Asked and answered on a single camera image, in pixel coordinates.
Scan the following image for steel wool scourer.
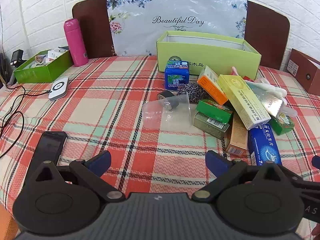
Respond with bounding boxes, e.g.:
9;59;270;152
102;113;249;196
178;81;213;103

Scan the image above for orange and white medicine box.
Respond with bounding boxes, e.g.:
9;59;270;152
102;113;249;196
197;66;229;105

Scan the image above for brown wooden headboard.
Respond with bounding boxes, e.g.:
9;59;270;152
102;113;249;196
72;0;292;70

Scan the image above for small green box red label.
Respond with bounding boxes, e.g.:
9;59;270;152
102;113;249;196
195;99;233;124
269;112;295;136

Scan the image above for olive green barcode box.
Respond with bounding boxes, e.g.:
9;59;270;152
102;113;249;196
193;112;230;140

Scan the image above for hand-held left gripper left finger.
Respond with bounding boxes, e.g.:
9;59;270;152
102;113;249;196
24;151;126;203

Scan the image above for white wireless charger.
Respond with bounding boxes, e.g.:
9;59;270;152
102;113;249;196
48;77;70;102

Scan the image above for yellow medicine box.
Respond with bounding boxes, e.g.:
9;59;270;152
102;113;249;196
216;74;272;130

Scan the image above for red plaid blanket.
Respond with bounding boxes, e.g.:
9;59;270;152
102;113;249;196
0;55;320;240

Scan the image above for black tape roll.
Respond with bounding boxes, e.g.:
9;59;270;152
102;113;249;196
157;92;180;112

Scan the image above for black smartphone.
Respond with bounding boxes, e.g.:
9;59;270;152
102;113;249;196
34;131;68;167

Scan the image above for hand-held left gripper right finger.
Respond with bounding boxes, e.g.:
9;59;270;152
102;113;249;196
192;150;300;203

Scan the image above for black cable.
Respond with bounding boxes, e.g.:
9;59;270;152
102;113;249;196
0;111;25;159
5;84;52;97

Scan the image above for black charger stand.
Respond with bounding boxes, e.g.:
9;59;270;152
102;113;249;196
7;50;27;84

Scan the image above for silver foil packet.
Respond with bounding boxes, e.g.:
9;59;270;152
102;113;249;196
246;82;284;117

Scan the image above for tan long box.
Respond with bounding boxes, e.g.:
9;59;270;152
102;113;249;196
226;115;248;156

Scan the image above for pink thermos bottle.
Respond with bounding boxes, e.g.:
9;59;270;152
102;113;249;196
63;18;89;67

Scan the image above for brown cardboard box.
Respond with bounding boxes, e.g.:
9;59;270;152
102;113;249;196
285;48;320;95

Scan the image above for clear plastic cup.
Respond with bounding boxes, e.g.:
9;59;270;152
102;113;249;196
142;92;193;130

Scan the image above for white small box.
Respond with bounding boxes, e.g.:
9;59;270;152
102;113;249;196
47;47;70;60

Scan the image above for blue toothpaste box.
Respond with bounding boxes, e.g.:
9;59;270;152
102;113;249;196
247;124;283;167

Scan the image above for large light green box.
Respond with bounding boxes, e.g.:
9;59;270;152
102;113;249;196
156;30;262;80

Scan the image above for blue mint tin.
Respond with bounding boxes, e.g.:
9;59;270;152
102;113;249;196
164;60;190;90

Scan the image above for floral plastic sheet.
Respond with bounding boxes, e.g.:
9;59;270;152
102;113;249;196
106;0;248;57

